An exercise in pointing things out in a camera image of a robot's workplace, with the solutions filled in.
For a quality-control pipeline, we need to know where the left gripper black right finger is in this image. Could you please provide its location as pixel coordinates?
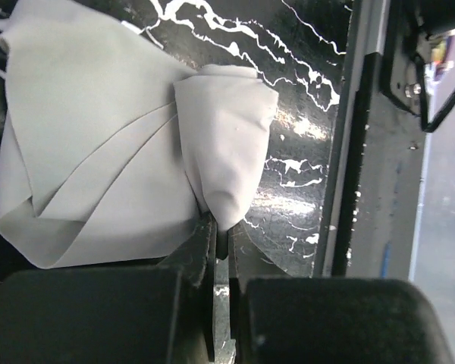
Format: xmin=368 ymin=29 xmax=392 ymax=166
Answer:
xmin=227 ymin=224 xmax=454 ymax=363

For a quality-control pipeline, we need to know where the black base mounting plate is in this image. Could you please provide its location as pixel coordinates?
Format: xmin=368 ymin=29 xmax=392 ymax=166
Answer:
xmin=312 ymin=1 xmax=455 ymax=280

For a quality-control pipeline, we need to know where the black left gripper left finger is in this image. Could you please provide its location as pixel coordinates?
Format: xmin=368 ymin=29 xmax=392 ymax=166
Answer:
xmin=0 ymin=214 xmax=217 ymax=363

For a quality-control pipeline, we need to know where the grey underwear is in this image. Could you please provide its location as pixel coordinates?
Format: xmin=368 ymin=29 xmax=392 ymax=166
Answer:
xmin=0 ymin=1 xmax=278 ymax=268

